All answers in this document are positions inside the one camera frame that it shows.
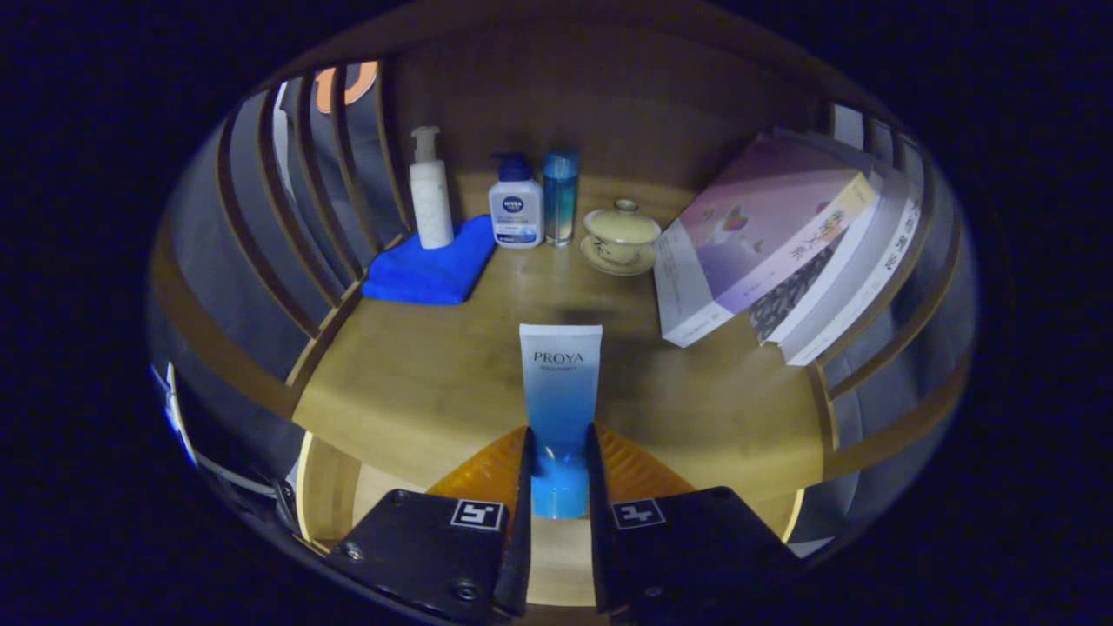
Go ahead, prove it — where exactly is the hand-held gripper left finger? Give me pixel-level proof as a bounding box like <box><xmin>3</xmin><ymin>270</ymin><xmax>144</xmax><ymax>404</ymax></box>
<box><xmin>323</xmin><ymin>424</ymin><xmax>537</xmax><ymax>623</ymax></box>

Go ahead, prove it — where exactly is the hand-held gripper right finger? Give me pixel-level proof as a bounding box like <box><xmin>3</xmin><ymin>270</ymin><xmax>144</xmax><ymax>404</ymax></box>
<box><xmin>584</xmin><ymin>423</ymin><xmax>805</xmax><ymax>623</ymax></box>

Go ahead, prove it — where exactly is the blue and white tube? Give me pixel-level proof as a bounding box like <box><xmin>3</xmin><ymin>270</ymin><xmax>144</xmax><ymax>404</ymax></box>
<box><xmin>519</xmin><ymin>323</ymin><xmax>603</xmax><ymax>521</ymax></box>

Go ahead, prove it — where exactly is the wooden countertop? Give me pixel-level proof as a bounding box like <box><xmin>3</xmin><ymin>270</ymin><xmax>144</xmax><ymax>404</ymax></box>
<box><xmin>291</xmin><ymin>174</ymin><xmax>825</xmax><ymax>505</ymax></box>

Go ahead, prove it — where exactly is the wooden cabinet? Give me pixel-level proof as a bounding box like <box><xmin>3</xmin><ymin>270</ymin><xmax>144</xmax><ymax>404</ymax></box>
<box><xmin>146</xmin><ymin>0</ymin><xmax>979</xmax><ymax>557</ymax></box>

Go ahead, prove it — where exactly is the dark patterned cover book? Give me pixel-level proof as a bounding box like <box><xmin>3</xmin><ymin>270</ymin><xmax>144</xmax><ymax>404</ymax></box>
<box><xmin>748</xmin><ymin>230</ymin><xmax>849</xmax><ymax>344</ymax></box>

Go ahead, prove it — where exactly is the blue folded cloth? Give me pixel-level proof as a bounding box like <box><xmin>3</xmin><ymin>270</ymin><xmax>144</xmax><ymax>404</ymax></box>
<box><xmin>361</xmin><ymin>215</ymin><xmax>497</xmax><ymax>307</ymax></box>

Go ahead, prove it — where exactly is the purple cover book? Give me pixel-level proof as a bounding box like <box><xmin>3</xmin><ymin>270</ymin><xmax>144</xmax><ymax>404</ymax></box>
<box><xmin>654</xmin><ymin>135</ymin><xmax>879</xmax><ymax>349</ymax></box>

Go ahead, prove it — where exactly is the beige lidded teacup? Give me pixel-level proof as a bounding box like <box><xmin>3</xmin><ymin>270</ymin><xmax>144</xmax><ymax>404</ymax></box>
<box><xmin>583</xmin><ymin>199</ymin><xmax>663</xmax><ymax>266</ymax></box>

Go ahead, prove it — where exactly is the white pump bottle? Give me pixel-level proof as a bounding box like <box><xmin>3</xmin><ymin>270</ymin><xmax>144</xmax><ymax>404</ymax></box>
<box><xmin>409</xmin><ymin>126</ymin><xmax>456</xmax><ymax>250</ymax></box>

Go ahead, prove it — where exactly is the white lotion bottle blue cap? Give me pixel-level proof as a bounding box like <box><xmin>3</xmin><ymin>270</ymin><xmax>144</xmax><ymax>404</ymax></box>
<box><xmin>488</xmin><ymin>153</ymin><xmax>545</xmax><ymax>250</ymax></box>

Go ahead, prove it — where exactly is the slim teal bottle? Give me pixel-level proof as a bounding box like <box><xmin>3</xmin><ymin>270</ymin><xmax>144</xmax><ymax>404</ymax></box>
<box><xmin>543</xmin><ymin>149</ymin><xmax>581</xmax><ymax>248</ymax></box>

